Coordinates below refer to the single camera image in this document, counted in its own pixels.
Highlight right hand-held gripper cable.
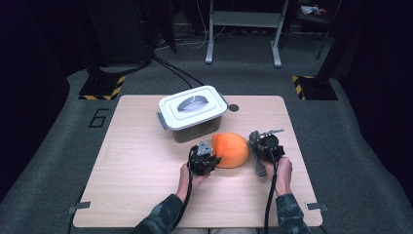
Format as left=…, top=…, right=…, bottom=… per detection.
left=263, top=155, right=281, bottom=234

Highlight striped black stand base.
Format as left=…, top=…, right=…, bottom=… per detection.
left=291, top=75, right=339, bottom=101
left=78, top=73, right=127, bottom=101

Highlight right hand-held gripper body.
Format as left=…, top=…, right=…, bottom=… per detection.
left=256, top=129, right=285, bottom=164

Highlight white metal stand frame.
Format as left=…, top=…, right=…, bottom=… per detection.
left=205, top=0, right=290, bottom=68

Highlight dark metal rack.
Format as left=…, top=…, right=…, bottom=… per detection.
left=281, top=0, right=344, bottom=60

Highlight white lidded storage box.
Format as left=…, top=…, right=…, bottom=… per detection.
left=156, top=85, right=230, bottom=132

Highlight black equipment cabinet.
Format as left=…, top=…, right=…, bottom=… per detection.
left=82, top=0, right=178, bottom=67

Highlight grey tape strip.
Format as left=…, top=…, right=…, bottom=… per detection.
left=67, top=201, right=92, bottom=215
left=306, top=202, right=328, bottom=213

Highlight person's right hand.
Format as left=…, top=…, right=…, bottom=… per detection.
left=262, top=156, right=293, bottom=198

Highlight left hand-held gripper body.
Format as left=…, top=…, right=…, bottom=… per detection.
left=188, top=140, right=216, bottom=176

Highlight brown translucent storage box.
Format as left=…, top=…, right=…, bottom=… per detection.
left=170, top=115, right=224, bottom=144

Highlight grey fluffy towel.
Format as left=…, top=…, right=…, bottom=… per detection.
left=247, top=130, right=268, bottom=177

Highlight white floor cables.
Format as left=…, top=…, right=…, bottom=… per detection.
left=155, top=0, right=228, bottom=52

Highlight hand-held gripper cable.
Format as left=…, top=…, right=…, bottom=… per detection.
left=263, top=155, right=281, bottom=234
left=173, top=147, right=197, bottom=230

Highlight white and orange clutter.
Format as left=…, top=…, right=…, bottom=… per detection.
left=300, top=4, right=327, bottom=17

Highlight person's left hand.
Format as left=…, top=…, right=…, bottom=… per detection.
left=176, top=163, right=211, bottom=203

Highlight black floor cables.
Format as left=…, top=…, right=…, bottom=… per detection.
left=152, top=55, right=206, bottom=89

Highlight left hand-held gripper cable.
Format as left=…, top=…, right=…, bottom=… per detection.
left=173, top=147, right=197, bottom=230

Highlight orange plush toy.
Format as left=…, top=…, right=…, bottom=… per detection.
left=211, top=132, right=250, bottom=170

